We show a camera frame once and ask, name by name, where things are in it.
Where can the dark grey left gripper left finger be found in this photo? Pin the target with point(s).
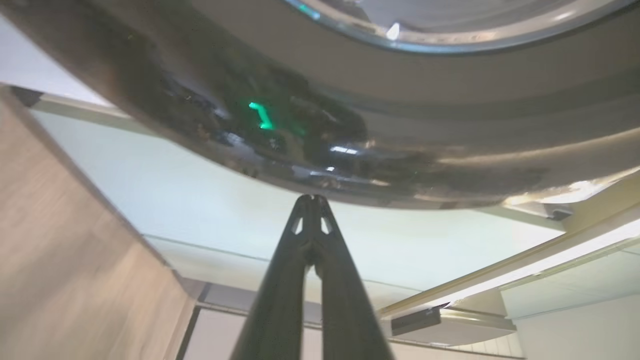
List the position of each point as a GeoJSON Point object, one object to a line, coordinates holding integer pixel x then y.
{"type": "Point", "coordinates": [275, 320]}

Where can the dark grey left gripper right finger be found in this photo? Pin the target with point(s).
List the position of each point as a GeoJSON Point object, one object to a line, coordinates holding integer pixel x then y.
{"type": "Point", "coordinates": [350, 325]}

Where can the round dark glass washer door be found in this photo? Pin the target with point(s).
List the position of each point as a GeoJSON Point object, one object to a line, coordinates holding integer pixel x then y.
{"type": "Point", "coordinates": [400, 100]}

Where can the white box with black panel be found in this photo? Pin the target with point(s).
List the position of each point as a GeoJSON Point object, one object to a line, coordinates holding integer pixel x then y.
{"type": "Point", "coordinates": [465, 327]}

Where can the pale green cabinet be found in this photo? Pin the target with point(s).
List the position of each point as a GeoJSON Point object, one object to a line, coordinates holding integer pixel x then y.
{"type": "Point", "coordinates": [200, 210]}

